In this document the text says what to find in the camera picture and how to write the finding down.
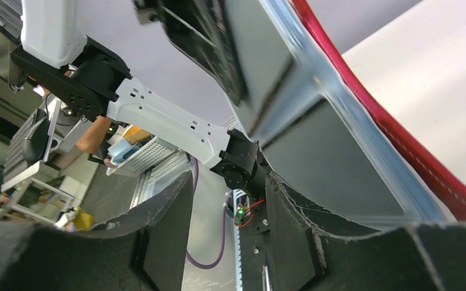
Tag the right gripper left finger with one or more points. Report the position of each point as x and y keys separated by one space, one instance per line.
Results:
x=142 y=249

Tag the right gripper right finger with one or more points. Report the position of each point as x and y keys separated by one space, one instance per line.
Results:
x=315 y=249

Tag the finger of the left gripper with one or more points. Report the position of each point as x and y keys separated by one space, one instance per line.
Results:
x=201 y=31

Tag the red leather card holder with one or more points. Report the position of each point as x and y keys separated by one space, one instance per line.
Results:
x=359 y=105

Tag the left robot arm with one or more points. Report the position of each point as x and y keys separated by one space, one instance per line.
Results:
x=94 y=81

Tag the white perforated basket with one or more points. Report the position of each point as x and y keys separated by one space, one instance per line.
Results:
x=134 y=159

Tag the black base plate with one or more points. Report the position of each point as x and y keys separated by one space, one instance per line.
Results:
x=256 y=246

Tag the white cable comb rail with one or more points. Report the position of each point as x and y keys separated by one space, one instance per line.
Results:
x=237 y=198

